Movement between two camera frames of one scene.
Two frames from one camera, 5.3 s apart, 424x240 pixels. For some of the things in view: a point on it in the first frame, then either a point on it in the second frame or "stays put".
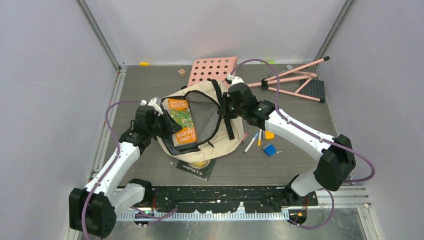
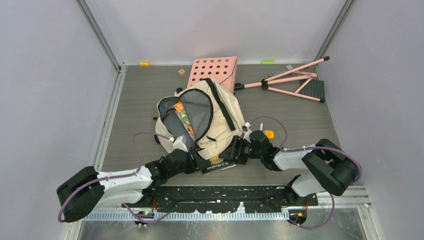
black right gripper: [223, 111] -> [229, 152]
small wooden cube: [182, 72] stays put
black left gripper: [171, 127] -> [196, 159]
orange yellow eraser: [269, 135] stays put
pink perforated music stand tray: [204, 69] stays put
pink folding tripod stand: [297, 75] stays put
